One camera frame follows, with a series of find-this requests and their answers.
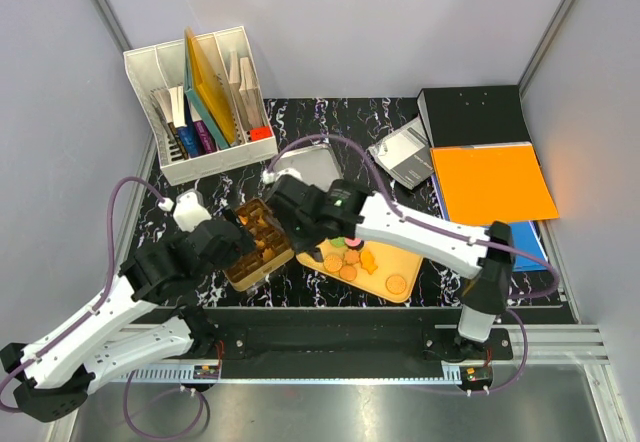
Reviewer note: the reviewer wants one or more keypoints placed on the yellow cookie tray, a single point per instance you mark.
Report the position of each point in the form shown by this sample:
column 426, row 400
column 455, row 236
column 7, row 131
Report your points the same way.
column 366, row 269

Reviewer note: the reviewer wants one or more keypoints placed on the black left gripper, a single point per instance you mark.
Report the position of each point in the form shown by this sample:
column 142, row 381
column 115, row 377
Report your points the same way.
column 243, row 247

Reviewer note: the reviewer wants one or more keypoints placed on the yellow folder in organizer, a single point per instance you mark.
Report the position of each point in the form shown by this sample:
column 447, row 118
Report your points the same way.
column 205, row 92

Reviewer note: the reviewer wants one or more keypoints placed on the blue folder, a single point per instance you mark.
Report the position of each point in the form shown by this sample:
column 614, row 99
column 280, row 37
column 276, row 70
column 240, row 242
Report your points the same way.
column 526, row 239

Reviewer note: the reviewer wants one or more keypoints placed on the pink macaron cookie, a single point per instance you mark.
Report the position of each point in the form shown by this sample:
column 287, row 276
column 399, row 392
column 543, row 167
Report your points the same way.
column 354, row 244

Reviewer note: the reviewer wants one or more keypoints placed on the silver tin lid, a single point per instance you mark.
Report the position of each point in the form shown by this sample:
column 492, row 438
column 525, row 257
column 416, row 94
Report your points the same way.
column 315, row 165

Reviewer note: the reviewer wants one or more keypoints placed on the brown compartment cookie box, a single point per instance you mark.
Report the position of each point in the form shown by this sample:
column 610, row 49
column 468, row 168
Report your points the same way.
column 273, row 249

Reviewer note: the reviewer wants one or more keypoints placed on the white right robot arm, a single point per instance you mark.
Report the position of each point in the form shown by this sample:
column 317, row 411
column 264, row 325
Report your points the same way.
column 482, row 256

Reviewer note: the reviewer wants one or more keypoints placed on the black binder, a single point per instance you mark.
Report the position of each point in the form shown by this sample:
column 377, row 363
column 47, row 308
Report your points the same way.
column 472, row 116

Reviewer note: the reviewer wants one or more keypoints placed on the round tan biscuit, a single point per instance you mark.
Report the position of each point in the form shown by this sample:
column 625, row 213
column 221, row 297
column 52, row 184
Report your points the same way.
column 396, row 284

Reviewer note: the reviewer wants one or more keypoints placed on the grey booklet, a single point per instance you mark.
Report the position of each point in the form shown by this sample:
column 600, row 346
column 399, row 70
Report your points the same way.
column 405, row 155

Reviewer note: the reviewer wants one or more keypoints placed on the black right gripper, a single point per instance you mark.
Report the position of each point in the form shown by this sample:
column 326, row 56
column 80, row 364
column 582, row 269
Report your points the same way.
column 300, row 244

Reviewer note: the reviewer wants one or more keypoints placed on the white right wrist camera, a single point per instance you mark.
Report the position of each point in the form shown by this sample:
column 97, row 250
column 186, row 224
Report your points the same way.
column 270, row 177

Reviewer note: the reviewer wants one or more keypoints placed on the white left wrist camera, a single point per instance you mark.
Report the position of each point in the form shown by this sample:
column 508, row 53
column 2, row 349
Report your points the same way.
column 190, row 211

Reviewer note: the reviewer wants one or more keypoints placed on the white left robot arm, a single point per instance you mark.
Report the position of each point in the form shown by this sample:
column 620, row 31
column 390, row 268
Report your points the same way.
column 56, row 374

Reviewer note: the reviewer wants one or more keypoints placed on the orange folder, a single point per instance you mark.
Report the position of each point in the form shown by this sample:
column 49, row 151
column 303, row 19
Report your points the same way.
column 487, row 183

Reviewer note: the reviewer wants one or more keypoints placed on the white file organizer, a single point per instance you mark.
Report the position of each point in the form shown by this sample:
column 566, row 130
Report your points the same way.
column 185, row 148

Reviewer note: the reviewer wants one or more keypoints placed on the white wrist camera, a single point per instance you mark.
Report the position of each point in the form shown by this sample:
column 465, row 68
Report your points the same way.
column 190, row 211
column 270, row 177

